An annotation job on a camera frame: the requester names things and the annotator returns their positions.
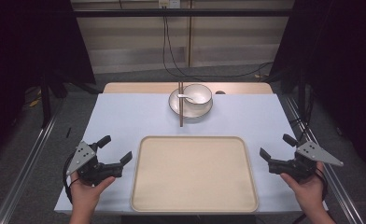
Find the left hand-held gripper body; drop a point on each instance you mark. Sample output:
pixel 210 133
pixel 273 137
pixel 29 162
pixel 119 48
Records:
pixel 92 169

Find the white plate with dark rim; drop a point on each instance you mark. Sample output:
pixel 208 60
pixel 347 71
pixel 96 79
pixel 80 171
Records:
pixel 175 107

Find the person's right hand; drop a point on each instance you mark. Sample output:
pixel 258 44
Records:
pixel 307 193

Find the dark curtain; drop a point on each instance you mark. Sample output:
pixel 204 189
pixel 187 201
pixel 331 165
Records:
pixel 25 46
pixel 343 62

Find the white wall socket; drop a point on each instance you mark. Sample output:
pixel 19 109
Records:
pixel 169 3

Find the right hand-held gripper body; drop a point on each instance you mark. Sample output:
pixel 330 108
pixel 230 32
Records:
pixel 299 165

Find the brown wooden chopstick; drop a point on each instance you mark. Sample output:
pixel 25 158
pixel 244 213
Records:
pixel 180 115

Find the aluminium floor rail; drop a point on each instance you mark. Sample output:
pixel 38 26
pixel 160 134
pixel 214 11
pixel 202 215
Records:
pixel 25 171
pixel 336 183

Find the white ceramic spoon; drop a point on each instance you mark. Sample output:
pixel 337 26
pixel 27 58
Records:
pixel 189 97

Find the person's left hand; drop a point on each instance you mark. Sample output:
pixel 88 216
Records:
pixel 86 194

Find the light blue table mat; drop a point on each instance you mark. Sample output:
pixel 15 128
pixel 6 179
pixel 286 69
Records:
pixel 125 118

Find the beige rectangular tray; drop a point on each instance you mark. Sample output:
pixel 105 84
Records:
pixel 193 177

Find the black horizontal frame bar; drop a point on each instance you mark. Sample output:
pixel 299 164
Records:
pixel 125 12

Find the yellow floor tape piece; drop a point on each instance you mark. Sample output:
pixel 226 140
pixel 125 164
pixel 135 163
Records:
pixel 34 103

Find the white bowl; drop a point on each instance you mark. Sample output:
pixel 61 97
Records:
pixel 203 91

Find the black metal stand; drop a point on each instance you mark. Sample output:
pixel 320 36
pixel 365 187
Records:
pixel 45 102

